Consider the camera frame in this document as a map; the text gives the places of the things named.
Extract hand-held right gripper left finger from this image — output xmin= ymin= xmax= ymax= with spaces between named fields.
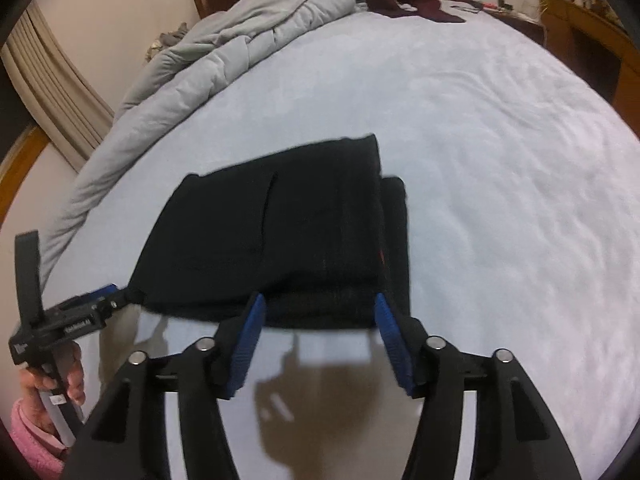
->
xmin=60 ymin=292 xmax=268 ymax=480

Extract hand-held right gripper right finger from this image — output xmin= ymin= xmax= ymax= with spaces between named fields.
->
xmin=373 ymin=292 xmax=584 ymax=480

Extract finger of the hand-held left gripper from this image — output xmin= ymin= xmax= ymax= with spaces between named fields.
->
xmin=54 ymin=283 xmax=147 ymax=319

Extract black pants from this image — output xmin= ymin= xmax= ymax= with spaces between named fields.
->
xmin=127 ymin=132 xmax=414 ymax=332

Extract person's left forearm pink sleeve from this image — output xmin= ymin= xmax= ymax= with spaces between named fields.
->
xmin=9 ymin=389 xmax=77 ymax=480

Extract person's left hand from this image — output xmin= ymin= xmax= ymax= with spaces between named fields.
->
xmin=19 ymin=341 xmax=87 ymax=407

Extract pale bed sheet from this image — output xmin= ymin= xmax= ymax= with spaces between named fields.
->
xmin=40 ymin=6 xmax=640 ymax=480

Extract beige curtain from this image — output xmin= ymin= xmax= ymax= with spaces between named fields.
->
xmin=0 ymin=0 xmax=117 ymax=175

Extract crumpled grey cloth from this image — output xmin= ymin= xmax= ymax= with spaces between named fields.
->
xmin=144 ymin=21 xmax=190 ymax=63

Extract grey duvet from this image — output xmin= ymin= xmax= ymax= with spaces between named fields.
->
xmin=37 ymin=0 xmax=372 ymax=283

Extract dark wooden nightstand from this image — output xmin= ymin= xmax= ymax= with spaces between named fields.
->
xmin=470 ymin=2 xmax=547 ymax=46

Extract wooden side cabinet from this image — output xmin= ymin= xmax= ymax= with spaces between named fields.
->
xmin=539 ymin=0 xmax=640 ymax=108

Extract wooden window frame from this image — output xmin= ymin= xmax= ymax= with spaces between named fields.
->
xmin=0 ymin=124 xmax=52 ymax=227

